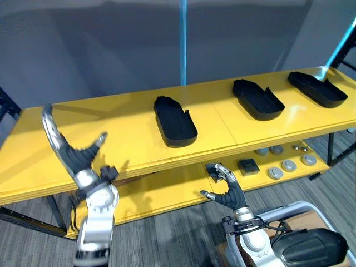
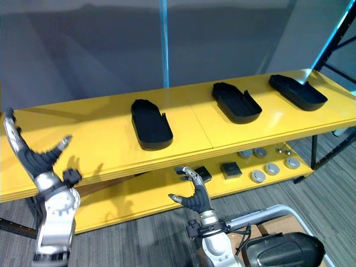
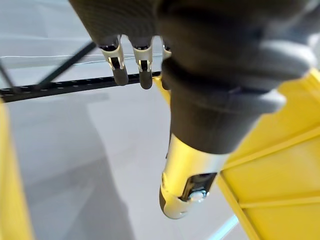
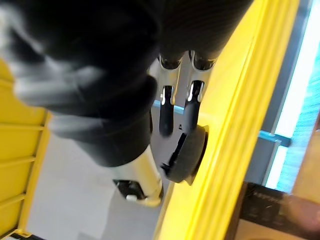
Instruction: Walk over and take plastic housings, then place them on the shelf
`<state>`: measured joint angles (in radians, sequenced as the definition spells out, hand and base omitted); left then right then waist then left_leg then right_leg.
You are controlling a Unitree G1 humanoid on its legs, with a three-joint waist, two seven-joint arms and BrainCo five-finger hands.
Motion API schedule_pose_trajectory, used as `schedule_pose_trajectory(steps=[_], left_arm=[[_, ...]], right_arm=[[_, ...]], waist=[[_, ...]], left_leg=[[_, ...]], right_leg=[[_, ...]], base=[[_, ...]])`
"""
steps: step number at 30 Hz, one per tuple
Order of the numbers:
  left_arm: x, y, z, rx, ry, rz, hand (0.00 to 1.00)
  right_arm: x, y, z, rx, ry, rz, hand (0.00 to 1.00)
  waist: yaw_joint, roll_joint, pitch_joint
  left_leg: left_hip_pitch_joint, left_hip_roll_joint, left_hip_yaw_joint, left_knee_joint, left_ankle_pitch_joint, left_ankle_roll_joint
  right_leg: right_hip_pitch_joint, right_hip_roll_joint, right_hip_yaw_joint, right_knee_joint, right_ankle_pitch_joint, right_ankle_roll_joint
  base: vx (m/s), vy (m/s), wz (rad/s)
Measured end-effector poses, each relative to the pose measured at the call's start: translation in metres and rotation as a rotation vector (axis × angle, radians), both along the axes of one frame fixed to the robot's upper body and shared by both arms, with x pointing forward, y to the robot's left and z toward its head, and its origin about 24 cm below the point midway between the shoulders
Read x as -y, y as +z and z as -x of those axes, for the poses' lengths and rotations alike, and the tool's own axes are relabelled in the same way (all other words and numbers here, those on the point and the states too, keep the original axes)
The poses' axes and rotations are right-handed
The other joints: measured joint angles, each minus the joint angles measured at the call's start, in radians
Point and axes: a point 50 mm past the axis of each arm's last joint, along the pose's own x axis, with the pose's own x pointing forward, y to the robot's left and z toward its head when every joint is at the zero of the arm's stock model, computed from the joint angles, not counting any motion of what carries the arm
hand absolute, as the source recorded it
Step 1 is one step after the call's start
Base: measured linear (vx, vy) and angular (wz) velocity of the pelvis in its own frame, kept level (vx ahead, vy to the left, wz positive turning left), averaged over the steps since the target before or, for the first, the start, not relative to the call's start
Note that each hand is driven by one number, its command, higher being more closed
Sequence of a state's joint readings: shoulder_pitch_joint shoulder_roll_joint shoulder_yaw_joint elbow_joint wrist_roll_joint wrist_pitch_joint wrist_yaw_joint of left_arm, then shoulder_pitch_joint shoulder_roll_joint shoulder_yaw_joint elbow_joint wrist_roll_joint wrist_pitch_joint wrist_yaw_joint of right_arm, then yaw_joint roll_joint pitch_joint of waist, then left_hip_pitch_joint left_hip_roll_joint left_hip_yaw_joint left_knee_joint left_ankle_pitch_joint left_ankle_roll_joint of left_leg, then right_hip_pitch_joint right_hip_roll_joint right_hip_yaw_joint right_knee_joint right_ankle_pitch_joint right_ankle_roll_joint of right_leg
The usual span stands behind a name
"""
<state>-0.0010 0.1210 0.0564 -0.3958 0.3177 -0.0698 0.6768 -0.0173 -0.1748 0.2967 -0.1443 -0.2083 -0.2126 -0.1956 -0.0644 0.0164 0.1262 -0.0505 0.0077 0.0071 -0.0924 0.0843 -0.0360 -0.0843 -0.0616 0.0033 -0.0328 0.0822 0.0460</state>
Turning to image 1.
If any black plastic housing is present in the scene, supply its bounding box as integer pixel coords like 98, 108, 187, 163
153, 96, 199, 149
287, 71, 349, 110
271, 228, 349, 265
232, 78, 286, 122

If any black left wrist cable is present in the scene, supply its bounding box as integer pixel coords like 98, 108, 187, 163
68, 191, 80, 233

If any yellow shelf board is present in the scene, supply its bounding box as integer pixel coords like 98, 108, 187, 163
66, 139, 332, 240
0, 66, 356, 206

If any light blue strip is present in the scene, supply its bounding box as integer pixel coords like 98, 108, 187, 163
319, 19, 356, 82
179, 0, 188, 86

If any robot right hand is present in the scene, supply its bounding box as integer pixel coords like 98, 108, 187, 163
199, 163, 250, 211

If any black left wrist clamp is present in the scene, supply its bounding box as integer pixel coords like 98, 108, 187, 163
74, 165, 121, 201

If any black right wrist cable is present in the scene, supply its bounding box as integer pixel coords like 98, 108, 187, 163
261, 219, 293, 244

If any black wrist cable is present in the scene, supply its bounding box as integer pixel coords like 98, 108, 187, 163
68, 191, 80, 233
261, 219, 293, 244

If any small black box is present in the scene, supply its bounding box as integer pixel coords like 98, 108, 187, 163
204, 162, 226, 184
236, 158, 261, 176

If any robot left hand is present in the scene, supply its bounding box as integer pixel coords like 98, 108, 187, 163
41, 103, 108, 185

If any black wrist clamp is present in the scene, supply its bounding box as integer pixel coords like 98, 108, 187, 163
74, 165, 121, 201
221, 216, 265, 235

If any black metal shelf frame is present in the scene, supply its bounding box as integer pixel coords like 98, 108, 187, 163
0, 27, 356, 239

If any black right wrist clamp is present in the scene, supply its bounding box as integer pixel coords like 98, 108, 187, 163
221, 216, 265, 235

